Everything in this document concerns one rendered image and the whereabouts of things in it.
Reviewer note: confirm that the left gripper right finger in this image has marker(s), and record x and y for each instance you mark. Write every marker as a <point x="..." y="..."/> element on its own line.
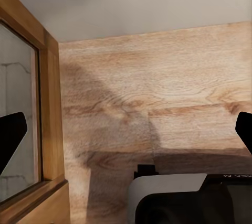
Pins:
<point x="244" y="128"/>

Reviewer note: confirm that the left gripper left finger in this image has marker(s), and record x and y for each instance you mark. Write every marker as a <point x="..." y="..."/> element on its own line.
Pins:
<point x="13" y="127"/>

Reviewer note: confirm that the door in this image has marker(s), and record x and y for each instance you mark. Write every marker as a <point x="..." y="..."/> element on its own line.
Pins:
<point x="32" y="185"/>

